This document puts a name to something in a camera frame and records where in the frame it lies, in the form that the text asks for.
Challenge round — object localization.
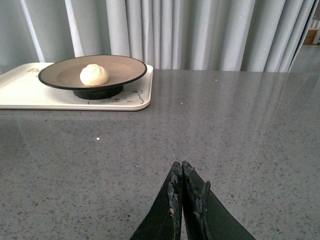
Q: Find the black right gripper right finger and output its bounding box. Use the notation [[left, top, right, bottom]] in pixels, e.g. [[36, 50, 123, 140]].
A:
[[182, 161, 254, 240]]

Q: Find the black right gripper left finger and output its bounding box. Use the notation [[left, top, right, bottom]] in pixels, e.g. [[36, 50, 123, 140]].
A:
[[131, 162, 183, 240]]

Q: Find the white steamed bun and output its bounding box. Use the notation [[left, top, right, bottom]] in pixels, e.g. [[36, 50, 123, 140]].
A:
[[79, 64, 109, 87]]

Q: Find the beige plate with black rim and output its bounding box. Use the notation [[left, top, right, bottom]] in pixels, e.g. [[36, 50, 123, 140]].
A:
[[38, 55, 147, 100]]

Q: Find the cream bear print tray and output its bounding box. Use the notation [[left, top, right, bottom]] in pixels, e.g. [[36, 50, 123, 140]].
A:
[[0, 62, 154, 111]]

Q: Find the grey pleated curtain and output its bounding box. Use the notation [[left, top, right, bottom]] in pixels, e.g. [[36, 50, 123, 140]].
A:
[[0, 0, 318, 72]]

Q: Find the brown cardboard box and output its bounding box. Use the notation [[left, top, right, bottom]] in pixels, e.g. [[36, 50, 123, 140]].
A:
[[303, 27, 318, 45]]

